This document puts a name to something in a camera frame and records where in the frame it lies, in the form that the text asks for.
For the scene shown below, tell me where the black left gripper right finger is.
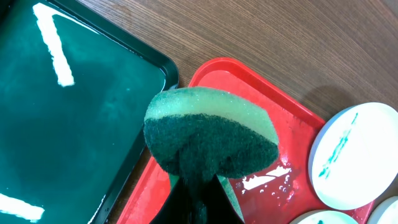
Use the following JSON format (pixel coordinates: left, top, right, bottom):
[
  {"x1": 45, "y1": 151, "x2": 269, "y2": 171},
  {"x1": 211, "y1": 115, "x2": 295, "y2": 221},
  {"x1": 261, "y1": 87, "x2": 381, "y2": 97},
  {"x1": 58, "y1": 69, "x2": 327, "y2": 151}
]
[{"x1": 201, "y1": 175, "x2": 244, "y2": 224}]

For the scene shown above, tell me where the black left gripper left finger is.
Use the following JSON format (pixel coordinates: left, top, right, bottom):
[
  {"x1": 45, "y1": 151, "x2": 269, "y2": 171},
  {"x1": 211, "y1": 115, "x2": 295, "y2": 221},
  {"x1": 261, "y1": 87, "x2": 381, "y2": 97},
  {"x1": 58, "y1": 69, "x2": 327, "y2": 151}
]
[{"x1": 150, "y1": 179, "x2": 199, "y2": 224}]

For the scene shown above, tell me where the green yellow scrub sponge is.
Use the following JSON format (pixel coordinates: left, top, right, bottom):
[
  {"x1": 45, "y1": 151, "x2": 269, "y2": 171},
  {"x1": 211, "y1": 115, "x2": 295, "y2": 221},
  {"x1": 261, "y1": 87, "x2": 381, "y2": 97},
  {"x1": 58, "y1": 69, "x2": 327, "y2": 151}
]
[{"x1": 143, "y1": 87, "x2": 279, "y2": 223}]

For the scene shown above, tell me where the white plate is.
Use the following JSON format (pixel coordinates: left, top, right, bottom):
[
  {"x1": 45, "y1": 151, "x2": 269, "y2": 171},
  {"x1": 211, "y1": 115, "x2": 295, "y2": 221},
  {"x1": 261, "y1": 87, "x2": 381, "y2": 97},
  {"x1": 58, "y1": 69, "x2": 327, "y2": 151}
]
[
  {"x1": 367, "y1": 196, "x2": 398, "y2": 224},
  {"x1": 290, "y1": 210, "x2": 358, "y2": 224},
  {"x1": 308, "y1": 102, "x2": 397, "y2": 210}
]

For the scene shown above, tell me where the red plastic tray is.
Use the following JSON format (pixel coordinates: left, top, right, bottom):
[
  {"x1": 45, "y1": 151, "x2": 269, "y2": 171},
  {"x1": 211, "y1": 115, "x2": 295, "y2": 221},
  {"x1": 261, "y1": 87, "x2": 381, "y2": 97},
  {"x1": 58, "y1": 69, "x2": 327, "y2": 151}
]
[{"x1": 116, "y1": 57, "x2": 375, "y2": 224}]

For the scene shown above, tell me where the black basin with green water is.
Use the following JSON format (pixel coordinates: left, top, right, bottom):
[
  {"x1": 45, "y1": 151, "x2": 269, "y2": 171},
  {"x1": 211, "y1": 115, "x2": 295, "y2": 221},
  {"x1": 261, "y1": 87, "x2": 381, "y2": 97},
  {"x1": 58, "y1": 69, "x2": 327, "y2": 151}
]
[{"x1": 1, "y1": 0, "x2": 178, "y2": 224}]

